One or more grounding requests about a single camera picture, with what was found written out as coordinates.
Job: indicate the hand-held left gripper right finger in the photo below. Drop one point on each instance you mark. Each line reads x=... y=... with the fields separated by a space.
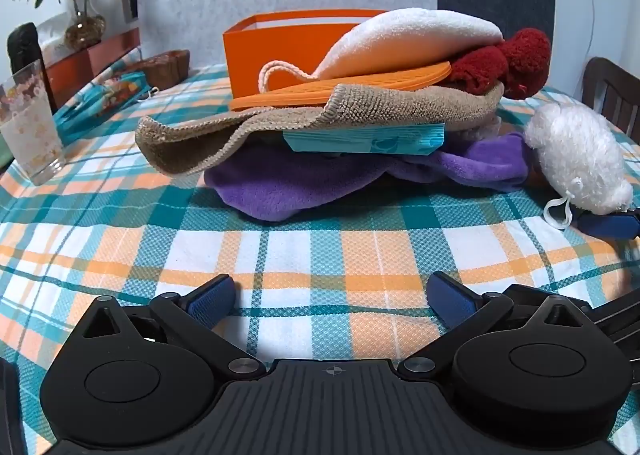
x=450 y=300

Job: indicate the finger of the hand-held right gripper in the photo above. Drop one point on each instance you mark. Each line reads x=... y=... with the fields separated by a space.
x=607 y=224

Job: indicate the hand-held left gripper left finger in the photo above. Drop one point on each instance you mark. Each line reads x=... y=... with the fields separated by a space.
x=214 y=296

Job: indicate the white fluffy bath pouf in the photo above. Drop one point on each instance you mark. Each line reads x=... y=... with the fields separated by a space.
x=575 y=155

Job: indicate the purple fleece cloth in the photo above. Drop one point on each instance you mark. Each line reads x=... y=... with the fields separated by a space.
x=300 y=182

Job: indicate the beige woven towel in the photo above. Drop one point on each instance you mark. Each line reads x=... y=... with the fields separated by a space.
x=280 y=135

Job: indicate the red plush cloth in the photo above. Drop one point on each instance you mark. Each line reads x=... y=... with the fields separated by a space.
x=505 y=62

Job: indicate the orange silicone mat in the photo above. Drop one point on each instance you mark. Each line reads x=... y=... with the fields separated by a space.
x=350 y=85

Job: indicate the orange storage box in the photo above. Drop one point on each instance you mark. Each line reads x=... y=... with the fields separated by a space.
x=280 y=47

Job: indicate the white plush towel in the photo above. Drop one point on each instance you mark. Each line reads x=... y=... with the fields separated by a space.
x=400 y=40

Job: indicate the plaid tablecloth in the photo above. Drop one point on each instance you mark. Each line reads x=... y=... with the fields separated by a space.
x=320 y=245

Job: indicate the dark wooden chair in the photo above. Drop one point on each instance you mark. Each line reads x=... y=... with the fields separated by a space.
x=612 y=95

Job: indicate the teal tissue packet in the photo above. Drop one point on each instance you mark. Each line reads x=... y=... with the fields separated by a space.
x=365 y=141

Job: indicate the teal folded fabric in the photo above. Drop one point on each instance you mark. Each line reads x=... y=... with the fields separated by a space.
x=100 y=95

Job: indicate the brown wooden basket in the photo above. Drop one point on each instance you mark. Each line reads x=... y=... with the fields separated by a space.
x=162 y=67

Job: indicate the patterned drinking glass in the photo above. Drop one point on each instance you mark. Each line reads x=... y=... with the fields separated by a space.
x=27 y=125

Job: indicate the orange-brown cabinet box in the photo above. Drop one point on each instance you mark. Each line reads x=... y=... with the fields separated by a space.
x=85 y=65

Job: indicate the black bottle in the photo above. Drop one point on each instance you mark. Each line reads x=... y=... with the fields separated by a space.
x=25 y=47

